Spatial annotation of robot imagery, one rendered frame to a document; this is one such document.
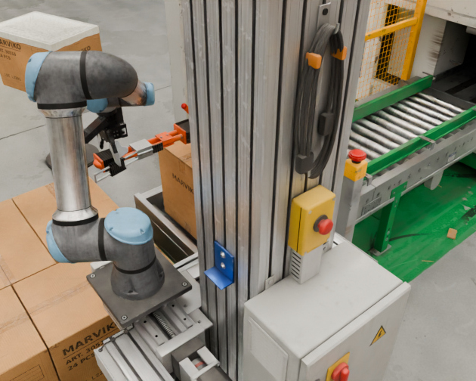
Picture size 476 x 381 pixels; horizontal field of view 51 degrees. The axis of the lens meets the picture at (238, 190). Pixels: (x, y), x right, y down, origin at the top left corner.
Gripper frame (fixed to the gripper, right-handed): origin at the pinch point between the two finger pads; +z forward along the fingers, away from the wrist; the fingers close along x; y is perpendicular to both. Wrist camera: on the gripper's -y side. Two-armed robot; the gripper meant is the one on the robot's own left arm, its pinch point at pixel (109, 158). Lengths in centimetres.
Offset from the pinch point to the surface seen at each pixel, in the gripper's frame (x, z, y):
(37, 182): 166, 109, 7
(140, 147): -1.2, -0.8, 12.7
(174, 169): 7.0, 21.8, 31.0
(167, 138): -1.9, -0.7, 24.0
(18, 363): -21, 54, -55
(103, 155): 0.9, -1.7, -1.7
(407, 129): 0, 57, 197
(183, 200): 1.6, 35.7, 31.2
